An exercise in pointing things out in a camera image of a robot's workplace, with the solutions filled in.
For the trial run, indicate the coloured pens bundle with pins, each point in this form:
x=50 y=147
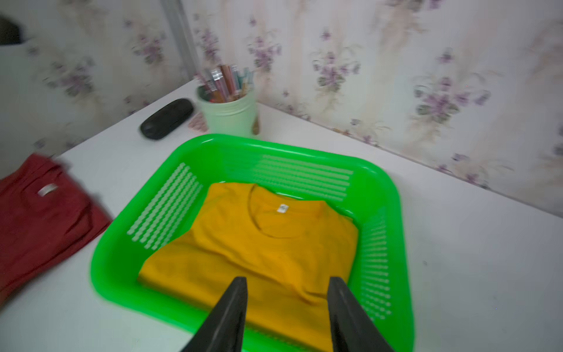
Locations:
x=224 y=84

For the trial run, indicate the dark red t-shirt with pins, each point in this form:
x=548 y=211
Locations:
x=46 y=217

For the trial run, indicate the black glasses case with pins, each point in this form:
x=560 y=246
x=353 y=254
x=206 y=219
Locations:
x=167 y=119

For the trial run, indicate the pale green pen cup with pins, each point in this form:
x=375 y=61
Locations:
x=236 y=118

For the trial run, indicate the green plastic basket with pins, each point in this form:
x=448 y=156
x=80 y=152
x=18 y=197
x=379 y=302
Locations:
x=167 y=205

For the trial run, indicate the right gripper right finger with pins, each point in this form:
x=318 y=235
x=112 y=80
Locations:
x=351 y=328

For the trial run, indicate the yellow t-shirt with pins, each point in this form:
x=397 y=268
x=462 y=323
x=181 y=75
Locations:
x=287 y=250

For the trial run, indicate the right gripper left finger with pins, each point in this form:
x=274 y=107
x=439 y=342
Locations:
x=224 y=327

